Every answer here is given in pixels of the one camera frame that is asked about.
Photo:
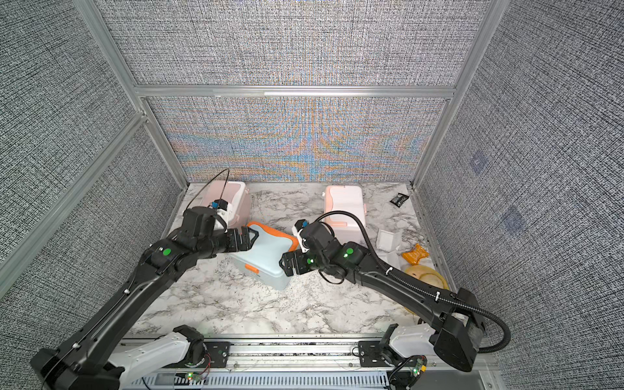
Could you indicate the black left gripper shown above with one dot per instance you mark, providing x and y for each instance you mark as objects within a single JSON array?
[{"x": 247, "y": 243}]

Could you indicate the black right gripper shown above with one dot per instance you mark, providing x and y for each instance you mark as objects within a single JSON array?
[{"x": 289, "y": 267}]

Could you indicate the blue orange medicine box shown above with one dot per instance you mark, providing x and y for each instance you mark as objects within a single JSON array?
[{"x": 262, "y": 261}]

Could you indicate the white pink medicine chest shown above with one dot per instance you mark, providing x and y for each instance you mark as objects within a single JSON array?
[{"x": 348, "y": 198}]

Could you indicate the clear plastic gauze box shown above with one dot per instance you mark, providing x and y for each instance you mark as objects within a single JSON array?
[{"x": 387, "y": 247}]

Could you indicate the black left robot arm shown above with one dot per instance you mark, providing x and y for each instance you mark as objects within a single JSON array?
[{"x": 86, "y": 360}]

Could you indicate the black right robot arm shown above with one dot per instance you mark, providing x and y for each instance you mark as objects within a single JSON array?
[{"x": 461, "y": 329}]

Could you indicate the pink white medicine box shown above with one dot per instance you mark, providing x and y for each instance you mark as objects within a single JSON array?
[{"x": 236, "y": 193}]

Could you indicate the black foil sachet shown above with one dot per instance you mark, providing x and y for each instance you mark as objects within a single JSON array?
[{"x": 399, "y": 199}]

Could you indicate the orange plastic toy piece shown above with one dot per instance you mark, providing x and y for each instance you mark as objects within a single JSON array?
[{"x": 414, "y": 256}]

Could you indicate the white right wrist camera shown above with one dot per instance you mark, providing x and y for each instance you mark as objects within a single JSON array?
[{"x": 297, "y": 232}]

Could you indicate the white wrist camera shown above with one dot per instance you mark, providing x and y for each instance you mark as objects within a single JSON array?
[
  {"x": 220, "y": 206},
  {"x": 297, "y": 232}
]

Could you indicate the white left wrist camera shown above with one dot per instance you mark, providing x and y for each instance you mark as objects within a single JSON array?
[{"x": 220, "y": 206}]

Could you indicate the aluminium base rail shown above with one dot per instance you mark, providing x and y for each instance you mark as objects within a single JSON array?
[{"x": 320, "y": 361}]

